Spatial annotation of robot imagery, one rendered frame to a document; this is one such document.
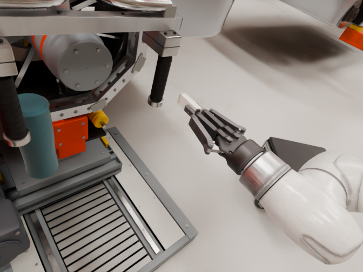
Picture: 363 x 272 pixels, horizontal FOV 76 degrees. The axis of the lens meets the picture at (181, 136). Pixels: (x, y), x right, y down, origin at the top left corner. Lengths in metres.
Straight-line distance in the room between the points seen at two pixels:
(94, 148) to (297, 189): 0.99
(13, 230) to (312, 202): 0.76
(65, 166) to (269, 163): 0.92
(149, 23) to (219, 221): 1.11
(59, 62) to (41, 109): 0.14
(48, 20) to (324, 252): 0.58
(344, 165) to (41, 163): 0.75
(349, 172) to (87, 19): 0.56
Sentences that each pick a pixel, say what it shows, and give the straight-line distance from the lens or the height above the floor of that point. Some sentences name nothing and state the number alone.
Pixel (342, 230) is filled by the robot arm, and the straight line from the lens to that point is 0.46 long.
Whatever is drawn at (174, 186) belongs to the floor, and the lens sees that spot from 1.43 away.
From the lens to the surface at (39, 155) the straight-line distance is 0.74.
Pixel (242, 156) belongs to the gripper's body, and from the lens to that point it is 0.47.
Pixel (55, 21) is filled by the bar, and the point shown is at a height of 0.97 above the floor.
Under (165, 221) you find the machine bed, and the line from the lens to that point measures 1.22.
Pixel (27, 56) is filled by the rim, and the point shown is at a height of 0.75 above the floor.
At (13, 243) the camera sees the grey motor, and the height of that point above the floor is 0.36.
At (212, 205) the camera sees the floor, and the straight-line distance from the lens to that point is 1.44.
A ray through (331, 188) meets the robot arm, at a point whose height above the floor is 0.88.
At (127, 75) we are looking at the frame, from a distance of 0.86.
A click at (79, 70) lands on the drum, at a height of 0.85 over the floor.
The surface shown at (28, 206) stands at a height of 0.14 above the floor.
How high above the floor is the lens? 1.15
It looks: 42 degrees down
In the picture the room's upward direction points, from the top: 20 degrees clockwise
